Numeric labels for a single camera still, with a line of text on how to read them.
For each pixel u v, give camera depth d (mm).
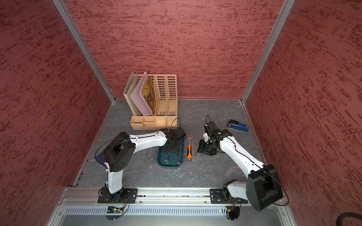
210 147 684
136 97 891
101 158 857
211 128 668
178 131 754
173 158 871
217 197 731
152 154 897
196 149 922
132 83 894
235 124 1025
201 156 897
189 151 897
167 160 860
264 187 403
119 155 493
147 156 894
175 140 696
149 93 992
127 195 741
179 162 852
